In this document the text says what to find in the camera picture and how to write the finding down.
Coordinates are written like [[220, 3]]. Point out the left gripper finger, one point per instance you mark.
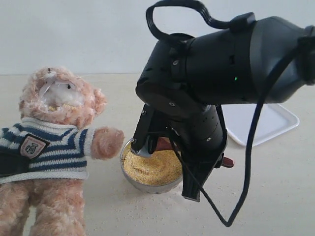
[[11, 164]]

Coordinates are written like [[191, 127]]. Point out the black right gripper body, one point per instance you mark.
[[199, 157]]

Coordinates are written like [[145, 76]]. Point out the dark red wooden spoon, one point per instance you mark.
[[163, 143]]

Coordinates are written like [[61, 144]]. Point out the brown teddy bear striped sweater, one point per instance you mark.
[[57, 109]]

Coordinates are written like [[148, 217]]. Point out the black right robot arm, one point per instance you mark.
[[187, 80]]

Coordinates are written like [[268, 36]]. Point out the yellow millet grains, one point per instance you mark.
[[162, 168]]

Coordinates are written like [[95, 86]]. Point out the metal bowl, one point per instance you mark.
[[142, 187]]

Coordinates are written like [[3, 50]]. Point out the white rectangular plastic tray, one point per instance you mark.
[[274, 120]]

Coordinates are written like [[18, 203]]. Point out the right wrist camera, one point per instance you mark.
[[139, 143]]

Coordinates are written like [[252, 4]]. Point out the black cable tie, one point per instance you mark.
[[307, 55]]

